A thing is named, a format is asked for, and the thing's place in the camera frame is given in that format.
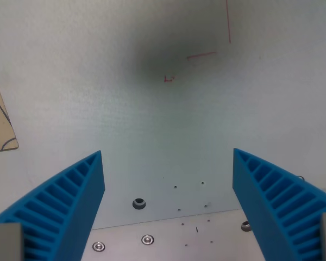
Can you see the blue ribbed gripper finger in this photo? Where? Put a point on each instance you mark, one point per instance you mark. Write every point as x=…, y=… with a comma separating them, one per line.
x=70, y=201
x=271, y=198

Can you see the silver screw with washer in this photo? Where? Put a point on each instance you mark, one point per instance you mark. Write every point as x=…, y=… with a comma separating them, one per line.
x=99, y=246
x=147, y=239

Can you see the beige wooden stick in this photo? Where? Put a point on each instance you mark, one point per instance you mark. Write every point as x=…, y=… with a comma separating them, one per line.
x=0, y=114

